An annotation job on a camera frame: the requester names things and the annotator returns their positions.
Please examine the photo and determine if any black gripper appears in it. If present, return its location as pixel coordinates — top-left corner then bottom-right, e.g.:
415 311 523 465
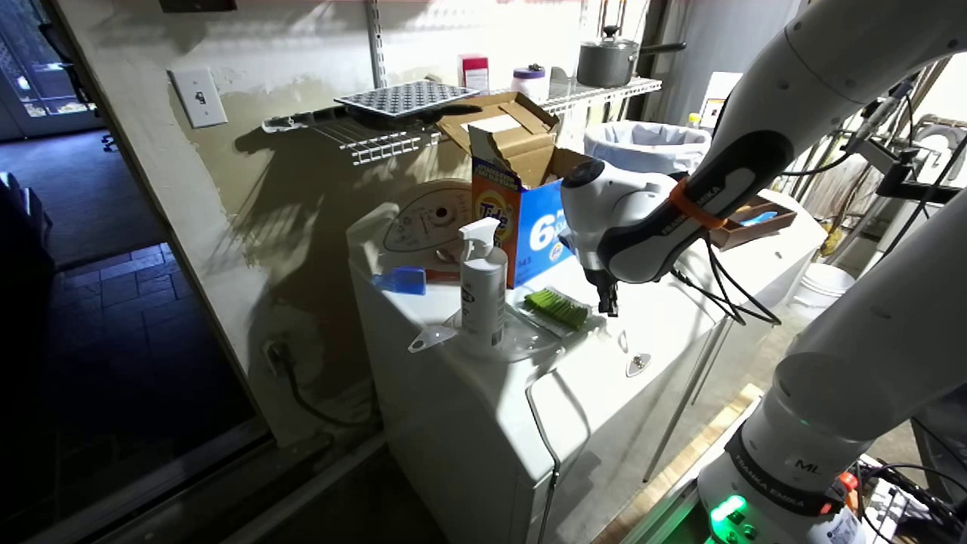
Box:
583 253 621 319

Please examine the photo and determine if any green robot base part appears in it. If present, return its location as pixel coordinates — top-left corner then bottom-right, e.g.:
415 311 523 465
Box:
705 491 765 544

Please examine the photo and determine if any white washing machine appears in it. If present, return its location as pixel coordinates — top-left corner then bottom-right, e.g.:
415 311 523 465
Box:
343 190 835 544

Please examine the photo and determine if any blue orange detergent box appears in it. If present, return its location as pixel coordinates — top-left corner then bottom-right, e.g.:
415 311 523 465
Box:
436 90 597 289

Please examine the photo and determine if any thin metal rod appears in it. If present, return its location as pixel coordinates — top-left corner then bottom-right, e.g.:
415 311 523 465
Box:
640 311 734 482

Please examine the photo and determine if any white spray bottle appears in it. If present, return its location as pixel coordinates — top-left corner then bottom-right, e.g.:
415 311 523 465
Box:
457 213 509 351

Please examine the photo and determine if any bin with white liner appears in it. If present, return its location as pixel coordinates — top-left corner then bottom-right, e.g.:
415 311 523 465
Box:
583 118 714 177

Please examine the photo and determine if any light wooden plank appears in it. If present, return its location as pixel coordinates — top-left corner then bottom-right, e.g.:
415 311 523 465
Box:
591 382 766 544

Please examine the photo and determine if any brown wooden tray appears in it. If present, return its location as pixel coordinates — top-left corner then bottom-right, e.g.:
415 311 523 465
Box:
707 193 797 250

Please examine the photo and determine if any small blue cloth pad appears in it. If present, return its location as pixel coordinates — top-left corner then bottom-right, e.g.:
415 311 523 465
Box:
378 262 430 299

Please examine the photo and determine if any white jar with purple lid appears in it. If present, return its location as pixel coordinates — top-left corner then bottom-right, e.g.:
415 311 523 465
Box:
509 59 554 105

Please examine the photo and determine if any grey kettle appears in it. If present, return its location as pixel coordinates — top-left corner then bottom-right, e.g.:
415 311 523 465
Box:
575 25 690 90

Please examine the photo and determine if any pink white container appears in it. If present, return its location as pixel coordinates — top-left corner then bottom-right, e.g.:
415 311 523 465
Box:
460 55 492 99

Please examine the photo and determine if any checkered calibration board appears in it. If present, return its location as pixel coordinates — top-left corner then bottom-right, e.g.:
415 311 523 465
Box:
332 75 477 122

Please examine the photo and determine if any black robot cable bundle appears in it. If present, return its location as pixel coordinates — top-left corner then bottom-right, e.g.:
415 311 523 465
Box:
667 229 786 328

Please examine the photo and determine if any orange cable strap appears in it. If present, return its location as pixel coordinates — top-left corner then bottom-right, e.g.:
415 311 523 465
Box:
664 177 729 231

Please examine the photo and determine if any black power cable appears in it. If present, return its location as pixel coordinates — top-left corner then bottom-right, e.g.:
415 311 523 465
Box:
264 338 379 432

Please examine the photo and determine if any black metal bracket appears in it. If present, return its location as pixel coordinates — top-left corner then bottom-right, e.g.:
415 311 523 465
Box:
874 149 967 212

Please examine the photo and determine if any tangled cables pile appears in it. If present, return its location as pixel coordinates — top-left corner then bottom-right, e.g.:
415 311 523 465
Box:
832 457 967 544

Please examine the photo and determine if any metal shelf rail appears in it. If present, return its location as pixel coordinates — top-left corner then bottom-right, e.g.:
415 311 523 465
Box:
363 0 392 90

